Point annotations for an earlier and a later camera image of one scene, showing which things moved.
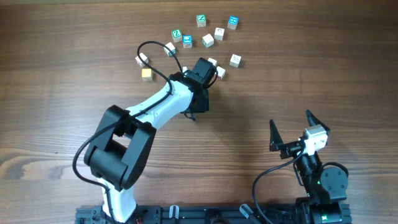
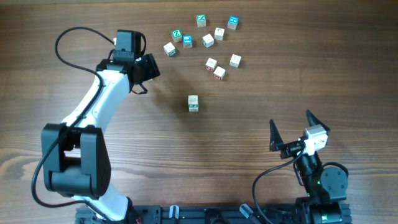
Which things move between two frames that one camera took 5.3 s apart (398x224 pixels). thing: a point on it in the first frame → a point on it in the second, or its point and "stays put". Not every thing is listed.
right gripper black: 290,150 stays put
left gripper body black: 204,107 → 150,68
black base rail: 213,214 stays put
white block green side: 171,46 stays put
